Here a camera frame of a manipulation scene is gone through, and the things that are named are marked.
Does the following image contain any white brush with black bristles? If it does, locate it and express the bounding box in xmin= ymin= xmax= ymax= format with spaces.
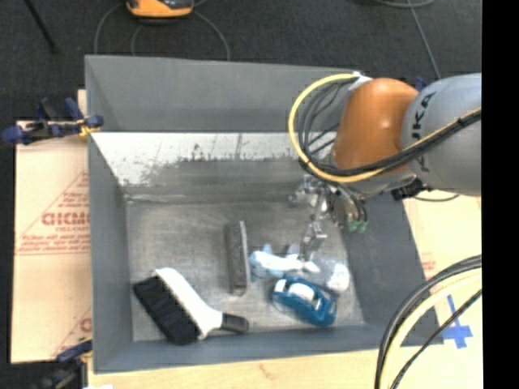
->
xmin=132 ymin=267 xmax=251 ymax=346

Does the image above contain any black cylinder on white bracket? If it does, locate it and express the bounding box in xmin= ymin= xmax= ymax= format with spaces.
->
xmin=390 ymin=177 xmax=426 ymax=201

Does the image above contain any white cup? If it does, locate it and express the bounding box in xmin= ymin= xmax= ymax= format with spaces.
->
xmin=325 ymin=263 xmax=351 ymax=294

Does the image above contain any white and blue toy animal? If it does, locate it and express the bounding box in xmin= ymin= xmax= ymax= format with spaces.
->
xmin=247 ymin=244 xmax=322 ymax=284

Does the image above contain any blue tape dispenser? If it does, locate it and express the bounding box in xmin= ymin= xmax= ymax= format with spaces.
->
xmin=269 ymin=275 xmax=339 ymax=327

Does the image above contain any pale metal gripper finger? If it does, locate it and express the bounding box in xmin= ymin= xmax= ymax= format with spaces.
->
xmin=309 ymin=222 xmax=329 ymax=263
xmin=300 ymin=228 xmax=315 ymax=260

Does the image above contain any grey flat block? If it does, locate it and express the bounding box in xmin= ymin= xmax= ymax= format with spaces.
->
xmin=224 ymin=220 xmax=251 ymax=297

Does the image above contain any grey metal bin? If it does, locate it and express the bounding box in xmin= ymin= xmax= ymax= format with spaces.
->
xmin=84 ymin=54 xmax=444 ymax=374

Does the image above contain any brown cardboard board red print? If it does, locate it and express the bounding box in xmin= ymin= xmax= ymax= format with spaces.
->
xmin=9 ymin=88 xmax=483 ymax=365

